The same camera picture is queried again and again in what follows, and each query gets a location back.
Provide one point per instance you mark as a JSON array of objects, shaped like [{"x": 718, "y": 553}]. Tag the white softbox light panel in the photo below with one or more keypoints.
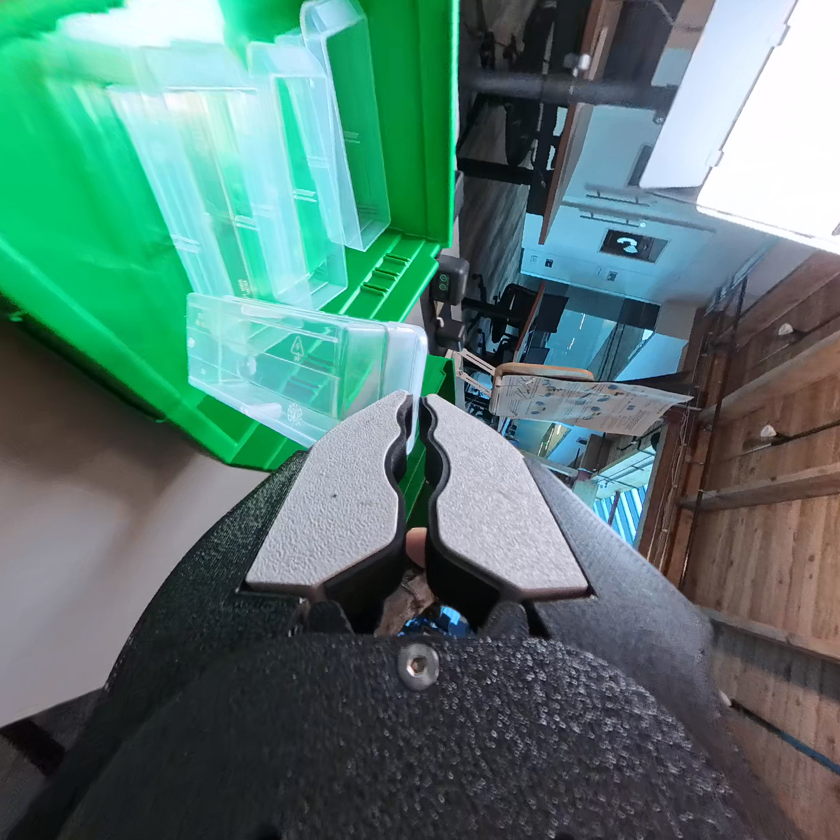
[{"x": 754, "y": 118}]

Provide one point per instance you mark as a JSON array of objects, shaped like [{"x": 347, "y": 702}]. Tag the person's right hand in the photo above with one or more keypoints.
[{"x": 415, "y": 546}]

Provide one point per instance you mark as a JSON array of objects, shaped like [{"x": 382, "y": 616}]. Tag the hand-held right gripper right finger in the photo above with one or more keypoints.
[{"x": 499, "y": 518}]

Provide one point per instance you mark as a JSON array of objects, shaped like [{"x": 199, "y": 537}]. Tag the white instruction sheet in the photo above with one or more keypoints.
[{"x": 590, "y": 403}]

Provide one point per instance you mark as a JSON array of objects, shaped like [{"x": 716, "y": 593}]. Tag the green plastic bin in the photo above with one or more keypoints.
[{"x": 79, "y": 216}]

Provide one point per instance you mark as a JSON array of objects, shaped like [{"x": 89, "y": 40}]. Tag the dark wall sign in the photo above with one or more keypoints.
[{"x": 630, "y": 246}]

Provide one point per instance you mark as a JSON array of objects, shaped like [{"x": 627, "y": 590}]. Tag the small black device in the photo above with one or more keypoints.
[{"x": 449, "y": 279}]

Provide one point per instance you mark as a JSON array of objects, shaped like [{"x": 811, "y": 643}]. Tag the black light stand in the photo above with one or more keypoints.
[{"x": 558, "y": 88}]

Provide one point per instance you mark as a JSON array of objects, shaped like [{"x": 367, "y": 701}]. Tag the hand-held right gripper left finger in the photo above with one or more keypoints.
[{"x": 328, "y": 512}]

